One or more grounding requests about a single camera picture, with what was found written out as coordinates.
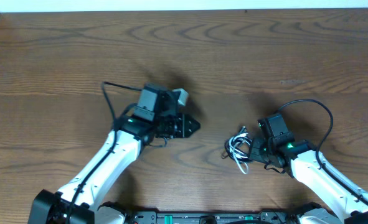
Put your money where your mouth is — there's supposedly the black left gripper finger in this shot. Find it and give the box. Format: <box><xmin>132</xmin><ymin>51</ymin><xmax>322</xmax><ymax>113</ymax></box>
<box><xmin>183</xmin><ymin>126</ymin><xmax>199</xmax><ymax>138</ymax></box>
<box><xmin>183</xmin><ymin>114</ymin><xmax>201</xmax><ymax>128</ymax></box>

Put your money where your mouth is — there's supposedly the black USB cable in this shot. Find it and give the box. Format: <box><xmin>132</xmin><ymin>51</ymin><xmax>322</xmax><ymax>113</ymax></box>
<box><xmin>221</xmin><ymin>125</ymin><xmax>253</xmax><ymax>164</ymax></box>

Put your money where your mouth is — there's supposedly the white USB cable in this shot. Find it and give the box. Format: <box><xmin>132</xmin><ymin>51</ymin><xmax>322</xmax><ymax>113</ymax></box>
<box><xmin>227</xmin><ymin>132</ymin><xmax>253</xmax><ymax>175</ymax></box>

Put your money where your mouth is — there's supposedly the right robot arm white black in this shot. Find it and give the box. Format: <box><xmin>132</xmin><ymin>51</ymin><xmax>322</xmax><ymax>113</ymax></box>
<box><xmin>249</xmin><ymin>113</ymin><xmax>368</xmax><ymax>223</ymax></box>

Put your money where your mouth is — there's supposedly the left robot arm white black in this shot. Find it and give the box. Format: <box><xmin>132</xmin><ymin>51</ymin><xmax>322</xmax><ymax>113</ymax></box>
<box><xmin>28</xmin><ymin>83</ymin><xmax>200</xmax><ymax>224</ymax></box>

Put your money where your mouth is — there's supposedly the black left camera cable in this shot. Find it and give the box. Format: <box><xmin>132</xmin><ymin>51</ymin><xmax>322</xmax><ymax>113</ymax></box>
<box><xmin>64</xmin><ymin>81</ymin><xmax>144</xmax><ymax>224</ymax></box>

